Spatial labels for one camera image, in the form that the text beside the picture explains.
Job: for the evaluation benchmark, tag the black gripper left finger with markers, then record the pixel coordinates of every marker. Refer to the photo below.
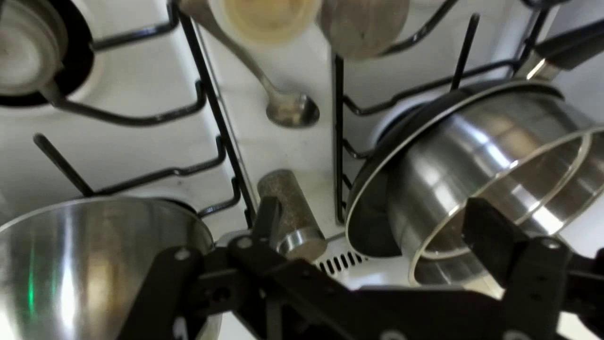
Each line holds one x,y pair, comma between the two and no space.
272,298

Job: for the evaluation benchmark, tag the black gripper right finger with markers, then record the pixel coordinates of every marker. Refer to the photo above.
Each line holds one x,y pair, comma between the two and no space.
540,277

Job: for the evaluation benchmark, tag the crushed mint glass jar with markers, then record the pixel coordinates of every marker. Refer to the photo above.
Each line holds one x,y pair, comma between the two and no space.
297,235

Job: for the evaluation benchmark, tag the steel pot on stove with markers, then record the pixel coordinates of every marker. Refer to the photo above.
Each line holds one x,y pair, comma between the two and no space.
531,156

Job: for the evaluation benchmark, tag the black frying pan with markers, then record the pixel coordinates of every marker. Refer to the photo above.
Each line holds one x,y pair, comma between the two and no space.
367,220

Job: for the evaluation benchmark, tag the white gas stove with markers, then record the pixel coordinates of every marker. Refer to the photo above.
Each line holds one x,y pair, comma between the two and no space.
46,41

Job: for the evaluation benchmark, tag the metal spoon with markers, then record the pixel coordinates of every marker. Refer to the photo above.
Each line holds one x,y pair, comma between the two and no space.
289,111

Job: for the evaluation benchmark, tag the front left burner grate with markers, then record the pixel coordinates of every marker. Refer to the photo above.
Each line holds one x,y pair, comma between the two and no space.
204,97

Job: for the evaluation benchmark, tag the rear stove burner grate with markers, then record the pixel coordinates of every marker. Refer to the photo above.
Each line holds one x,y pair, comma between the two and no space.
346,105

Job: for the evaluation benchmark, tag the small white cup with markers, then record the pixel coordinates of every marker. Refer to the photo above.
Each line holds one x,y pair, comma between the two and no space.
265,24

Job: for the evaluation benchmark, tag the steel kettle black handle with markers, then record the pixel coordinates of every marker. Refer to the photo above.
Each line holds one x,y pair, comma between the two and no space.
72,271

